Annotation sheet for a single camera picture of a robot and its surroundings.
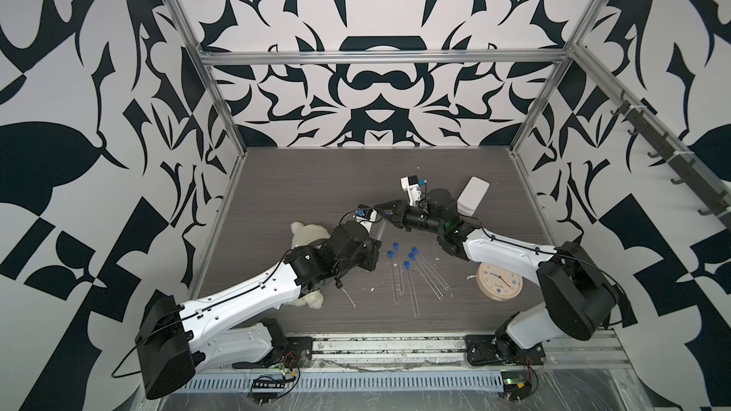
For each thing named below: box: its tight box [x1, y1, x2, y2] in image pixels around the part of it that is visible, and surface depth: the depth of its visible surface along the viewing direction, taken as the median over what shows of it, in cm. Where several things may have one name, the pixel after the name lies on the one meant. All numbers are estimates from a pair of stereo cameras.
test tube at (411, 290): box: [403, 260, 421, 318], surface depth 85 cm
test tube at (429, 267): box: [411, 246, 451, 291], surface depth 91 cm
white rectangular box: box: [456, 176, 491, 217], surface depth 104 cm
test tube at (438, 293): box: [408, 252, 445, 300], surface depth 89 cm
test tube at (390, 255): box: [387, 250, 399, 306], surface depth 88 cm
